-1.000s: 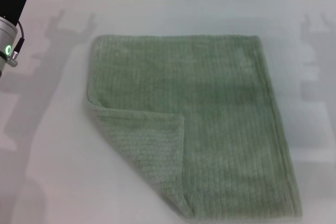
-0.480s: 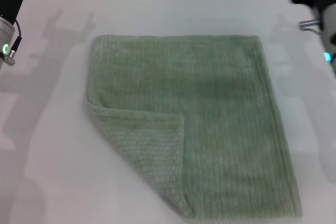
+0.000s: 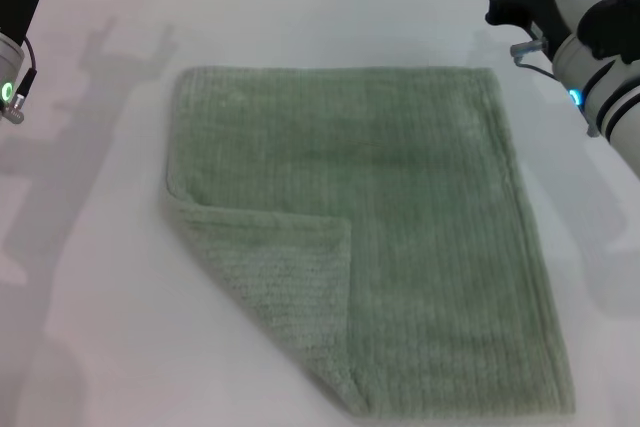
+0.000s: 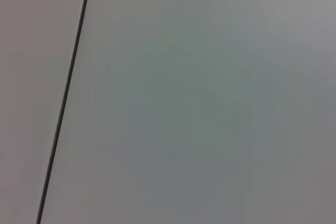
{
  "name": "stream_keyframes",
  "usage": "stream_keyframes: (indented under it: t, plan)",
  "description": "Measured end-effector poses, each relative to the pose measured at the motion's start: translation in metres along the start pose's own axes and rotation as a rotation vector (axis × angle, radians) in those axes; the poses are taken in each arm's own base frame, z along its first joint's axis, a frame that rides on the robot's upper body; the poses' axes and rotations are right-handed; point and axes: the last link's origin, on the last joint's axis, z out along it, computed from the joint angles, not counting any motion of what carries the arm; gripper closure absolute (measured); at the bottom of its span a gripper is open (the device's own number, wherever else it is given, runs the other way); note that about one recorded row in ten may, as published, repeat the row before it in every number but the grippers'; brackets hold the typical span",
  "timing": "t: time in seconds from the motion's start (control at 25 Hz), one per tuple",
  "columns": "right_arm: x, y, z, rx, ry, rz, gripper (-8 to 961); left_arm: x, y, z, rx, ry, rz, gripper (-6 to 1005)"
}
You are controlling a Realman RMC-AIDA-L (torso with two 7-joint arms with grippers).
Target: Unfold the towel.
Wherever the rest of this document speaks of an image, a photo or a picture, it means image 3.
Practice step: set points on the right wrist camera housing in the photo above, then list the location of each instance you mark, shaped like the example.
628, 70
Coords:
610, 2

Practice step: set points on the green ribbed towel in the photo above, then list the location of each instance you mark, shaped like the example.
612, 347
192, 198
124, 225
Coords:
380, 207

